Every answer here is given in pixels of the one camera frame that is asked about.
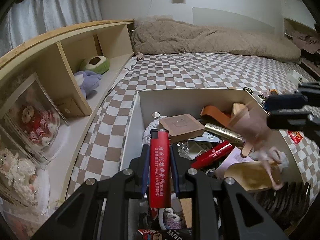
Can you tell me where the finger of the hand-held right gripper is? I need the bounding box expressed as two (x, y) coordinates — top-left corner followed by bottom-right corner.
(266, 106), (320, 142)
(266, 81), (320, 110)

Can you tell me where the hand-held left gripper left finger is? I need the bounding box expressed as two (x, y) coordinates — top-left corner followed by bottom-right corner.
(30, 144), (150, 240)

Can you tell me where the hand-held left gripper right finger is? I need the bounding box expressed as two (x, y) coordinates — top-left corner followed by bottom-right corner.
(169, 144), (289, 240)

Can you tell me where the red lighter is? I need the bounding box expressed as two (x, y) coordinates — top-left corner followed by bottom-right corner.
(149, 129), (172, 208)

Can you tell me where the tan paper pouch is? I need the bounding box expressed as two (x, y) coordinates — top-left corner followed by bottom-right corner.
(224, 160), (282, 193)

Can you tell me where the white cardboard box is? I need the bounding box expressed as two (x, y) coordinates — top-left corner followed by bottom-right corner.
(119, 87), (310, 240)

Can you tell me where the red snack packet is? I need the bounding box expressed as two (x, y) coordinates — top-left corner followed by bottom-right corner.
(287, 130), (304, 144)

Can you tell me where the white shallow tray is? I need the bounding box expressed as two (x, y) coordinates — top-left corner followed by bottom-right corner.
(287, 70), (304, 82)

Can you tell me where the white crumpled tissue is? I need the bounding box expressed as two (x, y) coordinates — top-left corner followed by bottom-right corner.
(250, 147), (289, 173)

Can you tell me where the red tube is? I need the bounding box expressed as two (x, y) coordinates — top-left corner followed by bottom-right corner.
(191, 141), (233, 169)

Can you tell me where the light wooden block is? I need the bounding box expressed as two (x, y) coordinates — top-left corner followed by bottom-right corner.
(231, 102), (250, 120)

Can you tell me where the square wooden box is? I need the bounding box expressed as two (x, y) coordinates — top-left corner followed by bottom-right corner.
(159, 114), (205, 143)

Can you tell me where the black and red package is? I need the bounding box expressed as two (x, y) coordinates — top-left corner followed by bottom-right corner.
(136, 227), (193, 240)

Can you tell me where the white paper slip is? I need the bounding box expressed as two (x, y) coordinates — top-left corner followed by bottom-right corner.
(215, 147), (253, 178)

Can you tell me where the gold rectangular box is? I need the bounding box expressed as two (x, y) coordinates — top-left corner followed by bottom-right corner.
(204, 122), (243, 143)

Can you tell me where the pink clothes pile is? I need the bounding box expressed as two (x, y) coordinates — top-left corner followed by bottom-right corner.
(291, 30), (320, 53)

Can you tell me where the wooden closet shelf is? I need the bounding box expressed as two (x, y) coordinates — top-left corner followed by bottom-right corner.
(284, 17), (320, 78)

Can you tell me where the black wide-tooth comb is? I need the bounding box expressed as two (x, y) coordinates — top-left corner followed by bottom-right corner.
(252, 181), (312, 228)

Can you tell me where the checkered bed sheet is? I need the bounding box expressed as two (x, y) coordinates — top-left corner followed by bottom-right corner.
(67, 52), (320, 200)

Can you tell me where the brown cardboard box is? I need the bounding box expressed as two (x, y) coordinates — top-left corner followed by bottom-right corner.
(54, 97), (85, 118)

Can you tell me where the beige fluffy duvet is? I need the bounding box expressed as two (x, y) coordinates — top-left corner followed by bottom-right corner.
(131, 16), (302, 64)

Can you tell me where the purple plush toy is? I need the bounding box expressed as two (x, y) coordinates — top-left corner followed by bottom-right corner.
(74, 70), (102, 100)

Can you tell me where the green round plush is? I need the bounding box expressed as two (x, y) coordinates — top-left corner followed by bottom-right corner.
(79, 56), (111, 75)

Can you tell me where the doll box with red bear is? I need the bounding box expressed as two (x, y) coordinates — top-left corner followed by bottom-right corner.
(5, 72), (69, 160)

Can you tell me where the doll box with white doll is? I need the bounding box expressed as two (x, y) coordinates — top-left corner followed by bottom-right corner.
(0, 125), (50, 205)

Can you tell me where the wooden bedside shelf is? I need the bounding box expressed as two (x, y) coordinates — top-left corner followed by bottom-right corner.
(0, 19), (135, 213)

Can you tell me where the grey curtain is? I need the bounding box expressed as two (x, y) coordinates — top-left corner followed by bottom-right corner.
(0, 0), (103, 55)

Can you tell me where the fluffy plush keychain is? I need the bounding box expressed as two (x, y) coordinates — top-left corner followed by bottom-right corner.
(162, 207), (184, 229)

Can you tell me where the brown leather strap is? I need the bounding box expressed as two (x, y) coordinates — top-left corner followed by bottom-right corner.
(201, 105), (233, 128)

